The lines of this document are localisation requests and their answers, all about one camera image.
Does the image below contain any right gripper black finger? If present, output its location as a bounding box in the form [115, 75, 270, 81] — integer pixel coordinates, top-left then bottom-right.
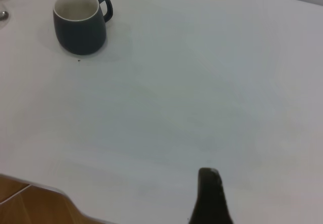
[188, 167, 234, 224]

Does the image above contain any dark grey mug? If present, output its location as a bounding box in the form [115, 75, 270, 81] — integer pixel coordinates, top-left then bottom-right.
[52, 0, 114, 56]

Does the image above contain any clear round glass lid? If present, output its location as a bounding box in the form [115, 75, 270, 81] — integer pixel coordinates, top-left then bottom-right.
[0, 3, 14, 30]

